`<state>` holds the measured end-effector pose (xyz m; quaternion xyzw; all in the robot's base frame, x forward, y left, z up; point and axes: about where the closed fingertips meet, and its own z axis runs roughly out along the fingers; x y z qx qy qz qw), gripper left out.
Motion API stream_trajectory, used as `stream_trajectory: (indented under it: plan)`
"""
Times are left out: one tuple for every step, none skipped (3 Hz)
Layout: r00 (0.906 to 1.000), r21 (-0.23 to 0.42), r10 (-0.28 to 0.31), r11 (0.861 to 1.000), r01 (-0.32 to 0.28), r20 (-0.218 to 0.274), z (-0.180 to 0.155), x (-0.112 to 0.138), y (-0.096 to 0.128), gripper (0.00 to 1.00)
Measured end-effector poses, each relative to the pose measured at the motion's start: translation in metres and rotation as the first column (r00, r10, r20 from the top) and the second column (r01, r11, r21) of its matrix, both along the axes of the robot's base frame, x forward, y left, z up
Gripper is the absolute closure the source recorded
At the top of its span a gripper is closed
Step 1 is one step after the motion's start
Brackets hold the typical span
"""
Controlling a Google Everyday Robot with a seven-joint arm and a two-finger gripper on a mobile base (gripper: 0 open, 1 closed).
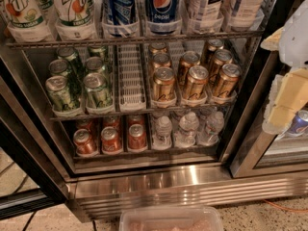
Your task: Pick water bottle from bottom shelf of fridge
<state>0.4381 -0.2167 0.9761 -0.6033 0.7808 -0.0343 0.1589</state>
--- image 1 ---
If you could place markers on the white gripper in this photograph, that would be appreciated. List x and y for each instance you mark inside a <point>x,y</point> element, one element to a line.
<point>295,43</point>

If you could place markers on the clear water bottle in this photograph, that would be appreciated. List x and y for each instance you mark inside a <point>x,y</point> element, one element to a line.
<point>187,129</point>
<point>210,127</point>
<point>162,133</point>

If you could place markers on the clear labelled bottle right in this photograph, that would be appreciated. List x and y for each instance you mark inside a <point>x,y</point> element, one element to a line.
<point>242,13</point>

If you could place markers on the clear labelled bottle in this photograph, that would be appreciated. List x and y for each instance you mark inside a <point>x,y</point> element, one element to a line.
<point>242,13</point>
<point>203,14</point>

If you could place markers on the clear labelled bottle left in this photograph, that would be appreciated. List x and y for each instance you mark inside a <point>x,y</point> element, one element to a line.
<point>203,14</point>

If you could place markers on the blue Pepsi bottle right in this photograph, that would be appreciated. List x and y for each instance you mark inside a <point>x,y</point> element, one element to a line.
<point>161,15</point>

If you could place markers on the blue pepsi bottle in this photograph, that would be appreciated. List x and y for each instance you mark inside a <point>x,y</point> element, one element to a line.
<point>161,15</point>
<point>121,15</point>

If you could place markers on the blue Pepsi bottle left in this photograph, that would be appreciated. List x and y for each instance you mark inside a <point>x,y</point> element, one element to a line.
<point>121,15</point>

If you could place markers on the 7UP zero sugar bottle right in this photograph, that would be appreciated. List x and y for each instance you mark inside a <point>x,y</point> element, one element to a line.
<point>75,19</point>

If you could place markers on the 7up zero sugar bottle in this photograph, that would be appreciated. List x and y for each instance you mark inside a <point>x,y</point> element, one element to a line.
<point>75,19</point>
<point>26,20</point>

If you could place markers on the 7UP zero sugar bottle left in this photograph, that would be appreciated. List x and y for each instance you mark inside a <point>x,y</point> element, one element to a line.
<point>26,20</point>

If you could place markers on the gold can front right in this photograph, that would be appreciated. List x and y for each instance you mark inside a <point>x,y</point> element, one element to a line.
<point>228,78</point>

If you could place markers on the gold can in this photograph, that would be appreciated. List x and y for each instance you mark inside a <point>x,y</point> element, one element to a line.
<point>220,58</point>
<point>228,78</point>
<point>187,60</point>
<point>163,84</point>
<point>159,60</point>
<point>197,78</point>

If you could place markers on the blue can behind glass door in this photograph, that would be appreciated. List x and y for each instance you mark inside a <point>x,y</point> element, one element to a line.
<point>299,123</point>

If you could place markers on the gold can front middle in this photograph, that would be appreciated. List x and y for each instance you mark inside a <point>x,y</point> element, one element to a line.
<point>197,78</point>

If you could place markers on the gold can front left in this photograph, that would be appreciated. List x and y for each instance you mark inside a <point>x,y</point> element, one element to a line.
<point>163,84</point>

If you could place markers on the orange soda can front right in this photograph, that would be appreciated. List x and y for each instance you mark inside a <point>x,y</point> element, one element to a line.
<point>137,141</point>

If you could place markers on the orange soda can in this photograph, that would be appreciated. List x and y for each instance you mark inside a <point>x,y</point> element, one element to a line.
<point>111,142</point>
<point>85,144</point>
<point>137,141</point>

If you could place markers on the green soda can front right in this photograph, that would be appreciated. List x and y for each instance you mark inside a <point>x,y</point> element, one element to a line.
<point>98,91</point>

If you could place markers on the green soda can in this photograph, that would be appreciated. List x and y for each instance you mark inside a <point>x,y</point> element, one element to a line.
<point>96,64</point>
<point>98,91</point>
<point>60,94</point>
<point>62,67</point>

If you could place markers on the orange soda can front middle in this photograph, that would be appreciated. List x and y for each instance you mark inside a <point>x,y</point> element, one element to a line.
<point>111,142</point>

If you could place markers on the orange soda can front left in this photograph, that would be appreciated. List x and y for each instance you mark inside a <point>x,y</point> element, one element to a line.
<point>85,144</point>

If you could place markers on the clear plastic food container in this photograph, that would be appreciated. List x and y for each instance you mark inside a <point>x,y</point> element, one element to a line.
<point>168,218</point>

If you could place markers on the green soda can front left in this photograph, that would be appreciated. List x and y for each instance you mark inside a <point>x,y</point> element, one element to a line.
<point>60,94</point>

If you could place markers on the upper wire shelf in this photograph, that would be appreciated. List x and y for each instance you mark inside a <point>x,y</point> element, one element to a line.
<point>134,40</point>

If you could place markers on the wire shelf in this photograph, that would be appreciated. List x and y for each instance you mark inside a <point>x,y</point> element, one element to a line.
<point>134,40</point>
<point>142,111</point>

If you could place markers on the middle wire shelf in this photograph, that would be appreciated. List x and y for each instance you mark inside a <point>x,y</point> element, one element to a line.
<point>142,111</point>

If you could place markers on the steel fridge door frame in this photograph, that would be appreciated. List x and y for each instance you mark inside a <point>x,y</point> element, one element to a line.
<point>258,150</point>

